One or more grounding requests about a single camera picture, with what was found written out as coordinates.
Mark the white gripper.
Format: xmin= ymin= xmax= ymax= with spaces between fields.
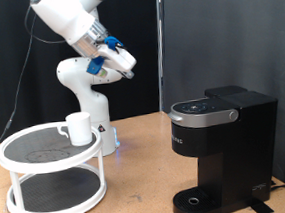
xmin=96 ymin=41 xmax=140 ymax=83

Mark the white mug with handle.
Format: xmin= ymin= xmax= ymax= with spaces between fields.
xmin=56 ymin=110 xmax=95 ymax=149

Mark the black Keurig coffee machine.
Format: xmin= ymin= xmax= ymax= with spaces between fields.
xmin=162 ymin=81 xmax=285 ymax=213

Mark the white two-tier turntable rack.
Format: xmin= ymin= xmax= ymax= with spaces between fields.
xmin=0 ymin=117 xmax=111 ymax=213

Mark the black tape strip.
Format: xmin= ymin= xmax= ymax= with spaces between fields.
xmin=248 ymin=195 xmax=275 ymax=213

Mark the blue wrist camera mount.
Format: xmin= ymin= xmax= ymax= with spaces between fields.
xmin=84 ymin=55 xmax=110 ymax=81

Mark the blue cable clip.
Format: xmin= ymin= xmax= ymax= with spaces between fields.
xmin=103 ymin=34 xmax=124 ymax=53

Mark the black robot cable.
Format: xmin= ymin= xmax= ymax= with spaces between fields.
xmin=0 ymin=2 xmax=78 ymax=161

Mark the black power cord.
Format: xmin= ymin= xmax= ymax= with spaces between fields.
xmin=269 ymin=177 xmax=285 ymax=193

